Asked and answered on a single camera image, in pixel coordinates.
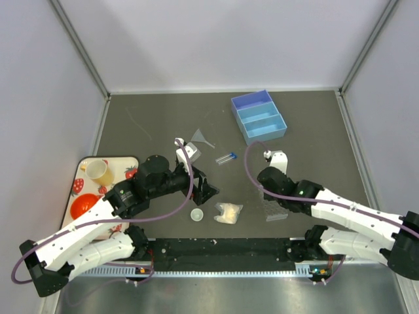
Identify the strawberry pattern tray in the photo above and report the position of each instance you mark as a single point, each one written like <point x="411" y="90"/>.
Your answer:
<point x="122" y="167"/>

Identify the orange plastic bowl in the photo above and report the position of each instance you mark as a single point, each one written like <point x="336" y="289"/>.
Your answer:
<point x="79" y="205"/>

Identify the blue compartment organizer box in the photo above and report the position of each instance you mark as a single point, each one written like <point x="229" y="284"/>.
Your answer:
<point x="258" y="117"/>

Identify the clear plastic funnel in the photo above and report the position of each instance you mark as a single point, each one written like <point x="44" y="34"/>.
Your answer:
<point x="199" y="138"/>

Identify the grey slotted cable duct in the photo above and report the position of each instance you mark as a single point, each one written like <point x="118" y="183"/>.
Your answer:
<point x="300" y="271"/>

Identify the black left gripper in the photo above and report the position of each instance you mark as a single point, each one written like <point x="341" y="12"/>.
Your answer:
<point x="205" y="190"/>

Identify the clear acrylic test tube rack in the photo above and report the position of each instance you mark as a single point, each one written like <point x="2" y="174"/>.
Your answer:
<point x="272" y="210"/>

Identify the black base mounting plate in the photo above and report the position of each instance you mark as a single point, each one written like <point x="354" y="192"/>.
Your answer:
<point x="227" y="254"/>

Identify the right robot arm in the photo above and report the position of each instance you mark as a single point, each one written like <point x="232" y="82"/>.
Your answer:
<point x="389" y="239"/>

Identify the small white plastic cup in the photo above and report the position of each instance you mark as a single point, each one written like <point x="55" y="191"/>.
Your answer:
<point x="197" y="215"/>

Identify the clear bag of cotton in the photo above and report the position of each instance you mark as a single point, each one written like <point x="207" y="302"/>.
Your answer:
<point x="228" y="213"/>

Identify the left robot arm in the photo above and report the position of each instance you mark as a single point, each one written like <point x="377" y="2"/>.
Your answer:
<point x="75" y="249"/>

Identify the cream ceramic mug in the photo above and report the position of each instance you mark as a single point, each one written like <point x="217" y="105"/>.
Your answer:
<point x="98" y="171"/>

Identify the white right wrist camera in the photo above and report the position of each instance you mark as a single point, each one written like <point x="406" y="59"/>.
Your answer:
<point x="277" y="159"/>

